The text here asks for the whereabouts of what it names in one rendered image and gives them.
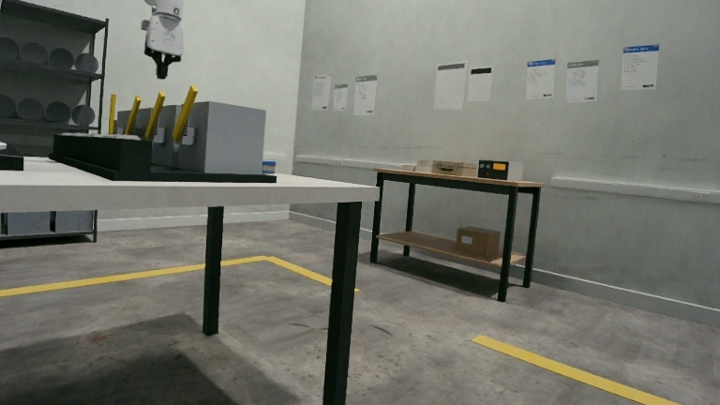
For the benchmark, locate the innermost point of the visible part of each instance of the small round tin with blue rim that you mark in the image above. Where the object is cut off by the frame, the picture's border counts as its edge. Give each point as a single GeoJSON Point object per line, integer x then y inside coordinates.
{"type": "Point", "coordinates": [268, 167]}

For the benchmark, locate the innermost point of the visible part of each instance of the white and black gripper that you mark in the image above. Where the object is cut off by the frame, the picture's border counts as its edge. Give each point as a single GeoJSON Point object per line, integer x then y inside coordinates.
{"type": "Point", "coordinates": [164, 35]}

